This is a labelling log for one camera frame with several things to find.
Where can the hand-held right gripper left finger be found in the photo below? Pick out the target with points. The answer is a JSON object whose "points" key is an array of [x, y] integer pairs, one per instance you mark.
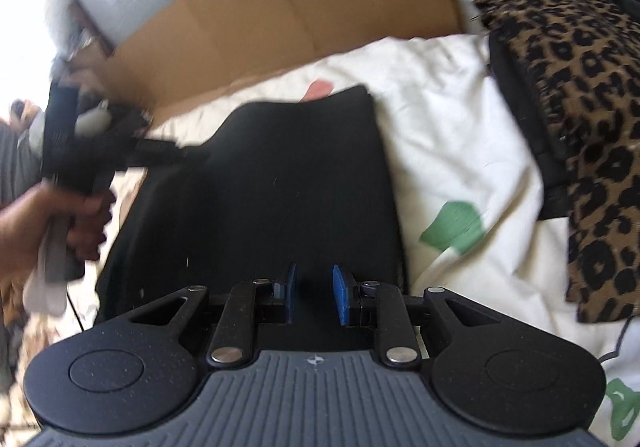
{"points": [[290, 294]]}

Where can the leopard print garment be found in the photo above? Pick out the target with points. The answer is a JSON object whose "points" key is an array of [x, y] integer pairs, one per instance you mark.
{"points": [[590, 127]]}

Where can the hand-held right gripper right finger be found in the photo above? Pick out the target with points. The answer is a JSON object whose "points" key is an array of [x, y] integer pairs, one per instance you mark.
{"points": [[341, 297]]}

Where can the flat cardboard sheet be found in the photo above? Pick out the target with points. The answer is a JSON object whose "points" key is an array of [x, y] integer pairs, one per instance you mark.
{"points": [[275, 27]]}

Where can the black folded cloth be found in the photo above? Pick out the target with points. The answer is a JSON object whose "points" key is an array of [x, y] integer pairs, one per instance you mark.
{"points": [[530, 127]]}

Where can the cream bear print bed sheet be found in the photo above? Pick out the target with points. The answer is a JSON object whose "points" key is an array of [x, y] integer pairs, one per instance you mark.
{"points": [[450, 127]]}

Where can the black garment with white logo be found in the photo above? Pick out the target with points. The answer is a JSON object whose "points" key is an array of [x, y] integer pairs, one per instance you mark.
{"points": [[275, 187]]}

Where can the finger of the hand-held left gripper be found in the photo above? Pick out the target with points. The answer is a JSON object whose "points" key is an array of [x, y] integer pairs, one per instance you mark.
{"points": [[170, 154]]}

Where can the person's left hand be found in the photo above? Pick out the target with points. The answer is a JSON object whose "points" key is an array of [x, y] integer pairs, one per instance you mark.
{"points": [[25, 232]]}

